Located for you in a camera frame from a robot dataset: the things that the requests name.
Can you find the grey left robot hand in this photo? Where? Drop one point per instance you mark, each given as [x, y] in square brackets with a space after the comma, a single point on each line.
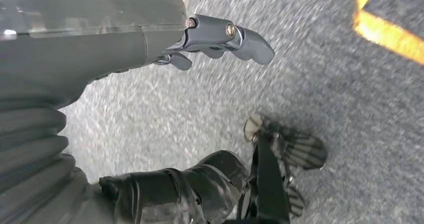
[82, 53]

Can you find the black robot leg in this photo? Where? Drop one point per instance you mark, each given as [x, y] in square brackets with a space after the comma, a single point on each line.
[165, 196]

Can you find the yellow floor tape square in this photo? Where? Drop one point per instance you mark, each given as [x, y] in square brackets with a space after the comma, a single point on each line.
[384, 35]

